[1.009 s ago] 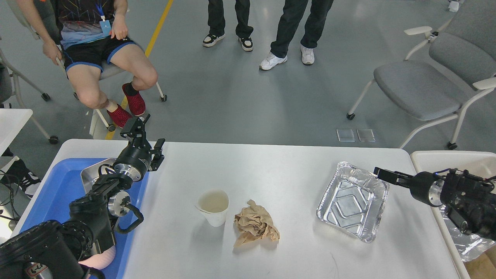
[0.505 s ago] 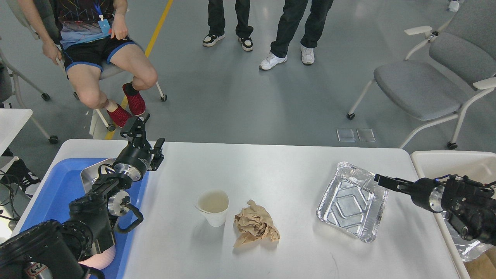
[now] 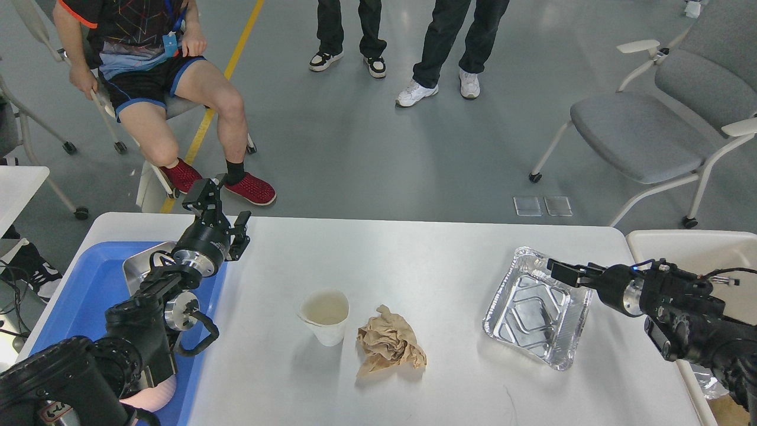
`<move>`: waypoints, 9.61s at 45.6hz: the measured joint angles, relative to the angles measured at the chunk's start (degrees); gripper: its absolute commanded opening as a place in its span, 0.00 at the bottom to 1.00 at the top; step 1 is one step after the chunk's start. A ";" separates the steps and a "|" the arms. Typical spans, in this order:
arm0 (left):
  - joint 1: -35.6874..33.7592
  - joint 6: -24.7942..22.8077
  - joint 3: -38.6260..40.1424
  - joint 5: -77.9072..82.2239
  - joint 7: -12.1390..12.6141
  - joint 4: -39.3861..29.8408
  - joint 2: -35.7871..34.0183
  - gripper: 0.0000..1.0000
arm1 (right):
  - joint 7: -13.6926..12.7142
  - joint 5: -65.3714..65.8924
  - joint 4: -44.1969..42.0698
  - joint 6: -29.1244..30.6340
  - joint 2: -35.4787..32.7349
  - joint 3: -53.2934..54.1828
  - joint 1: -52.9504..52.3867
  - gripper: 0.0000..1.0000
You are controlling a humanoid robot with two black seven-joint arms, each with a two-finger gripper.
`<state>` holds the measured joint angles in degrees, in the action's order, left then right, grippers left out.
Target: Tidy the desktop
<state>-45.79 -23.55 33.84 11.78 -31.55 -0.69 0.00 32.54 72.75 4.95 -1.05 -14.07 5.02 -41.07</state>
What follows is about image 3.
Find stainless steel rectangular tray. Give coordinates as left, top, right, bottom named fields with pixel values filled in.
left=122, top=241, right=176, bottom=295

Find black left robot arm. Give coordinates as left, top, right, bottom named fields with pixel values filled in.
left=2, top=173, right=251, bottom=425

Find seated person in shorts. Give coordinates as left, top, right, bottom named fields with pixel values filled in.
left=53, top=1, right=276, bottom=206

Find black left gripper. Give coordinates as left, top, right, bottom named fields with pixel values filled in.
left=172, top=173, right=251, bottom=277

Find grey office chair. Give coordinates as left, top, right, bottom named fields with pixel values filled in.
left=528, top=1, right=756, bottom=229

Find white paper cup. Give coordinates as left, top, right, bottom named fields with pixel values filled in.
left=297, top=288, right=350, bottom=346

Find brown paper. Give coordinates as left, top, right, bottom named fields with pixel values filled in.
left=356, top=305, right=428, bottom=378

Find clear floor plate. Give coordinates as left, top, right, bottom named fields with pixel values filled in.
left=513, top=196, right=543, bottom=217
left=544, top=196, right=573, bottom=217

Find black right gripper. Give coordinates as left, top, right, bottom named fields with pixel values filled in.
left=546, top=259, right=645, bottom=318

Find standing person black white shoes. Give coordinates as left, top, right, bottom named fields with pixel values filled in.
left=308, top=0, right=388, bottom=79

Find grey chair far left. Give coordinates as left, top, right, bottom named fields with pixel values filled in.
left=0, top=74, right=90, bottom=221

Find white plastic bin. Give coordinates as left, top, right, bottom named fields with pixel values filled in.
left=626, top=230, right=756, bottom=425

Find standing person white sneakers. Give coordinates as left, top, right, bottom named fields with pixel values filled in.
left=395, top=1, right=509, bottom=108

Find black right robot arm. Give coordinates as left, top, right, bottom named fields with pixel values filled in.
left=547, top=259, right=756, bottom=424

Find pink ribbed mug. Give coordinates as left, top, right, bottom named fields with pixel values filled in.
left=121, top=375, right=177, bottom=412

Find aluminium foil tray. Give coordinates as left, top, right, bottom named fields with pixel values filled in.
left=482, top=246, right=594, bottom=370

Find white side table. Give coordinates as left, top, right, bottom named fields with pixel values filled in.
left=1, top=166, right=50, bottom=234

